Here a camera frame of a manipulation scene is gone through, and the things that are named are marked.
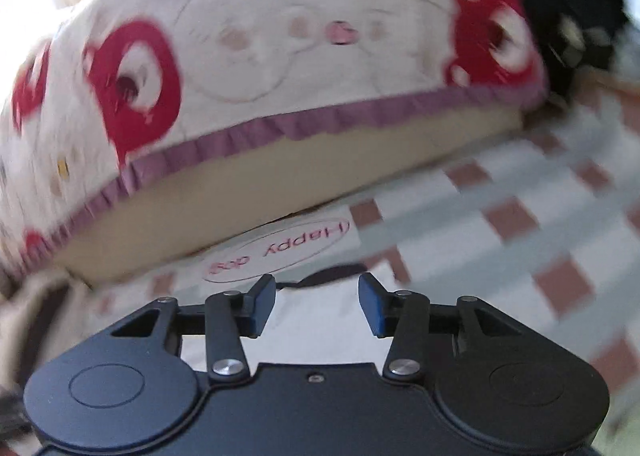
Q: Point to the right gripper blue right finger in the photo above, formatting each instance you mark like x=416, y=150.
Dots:
x=403, y=316

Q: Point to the bear print quilted cover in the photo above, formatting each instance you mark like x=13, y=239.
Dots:
x=107, y=97

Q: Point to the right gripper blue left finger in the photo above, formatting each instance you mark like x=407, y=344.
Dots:
x=229, y=317

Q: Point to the beige mattress edge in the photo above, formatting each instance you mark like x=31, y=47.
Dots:
x=218, y=199

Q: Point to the white t-shirt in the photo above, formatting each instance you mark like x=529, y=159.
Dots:
x=318, y=325

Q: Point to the dark brown cloth patch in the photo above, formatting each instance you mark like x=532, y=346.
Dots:
x=326, y=276

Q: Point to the striped checked bed sheet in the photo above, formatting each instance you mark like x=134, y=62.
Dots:
x=545, y=228

